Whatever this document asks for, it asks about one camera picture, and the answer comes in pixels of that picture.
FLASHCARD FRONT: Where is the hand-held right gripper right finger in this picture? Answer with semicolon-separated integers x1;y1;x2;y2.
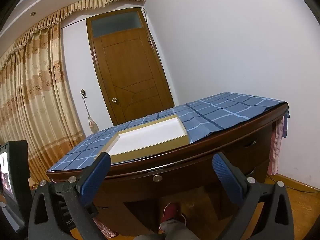
212;152;295;240

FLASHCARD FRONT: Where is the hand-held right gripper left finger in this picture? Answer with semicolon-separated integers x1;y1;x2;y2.
27;152;118;240

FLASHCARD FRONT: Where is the shallow cardboard box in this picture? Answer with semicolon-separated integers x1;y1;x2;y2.
101;115;188;164

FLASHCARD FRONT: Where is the dark wooden desk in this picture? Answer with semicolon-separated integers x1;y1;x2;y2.
46;102;288;238

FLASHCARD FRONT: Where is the curtain tieback tassel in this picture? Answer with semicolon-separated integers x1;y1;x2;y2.
79;88;99;134

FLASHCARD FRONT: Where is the red shoe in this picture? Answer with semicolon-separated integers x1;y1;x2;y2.
160;202;187;232

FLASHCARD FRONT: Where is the blue plaid tablecloth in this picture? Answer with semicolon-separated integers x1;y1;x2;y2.
47;92;290;173

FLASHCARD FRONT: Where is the person's leg in grey trousers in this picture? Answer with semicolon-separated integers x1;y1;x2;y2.
132;219;195;240

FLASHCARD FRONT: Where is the beige patterned curtain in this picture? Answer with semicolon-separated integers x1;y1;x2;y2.
0;0;146;188

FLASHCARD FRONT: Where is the brown wooden door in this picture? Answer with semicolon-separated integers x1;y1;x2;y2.
86;7;175;127

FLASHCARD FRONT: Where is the frosted transom window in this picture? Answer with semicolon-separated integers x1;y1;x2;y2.
91;11;143;37

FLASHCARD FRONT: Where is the black floor cable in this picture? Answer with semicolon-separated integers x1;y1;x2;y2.
266;175;320;193

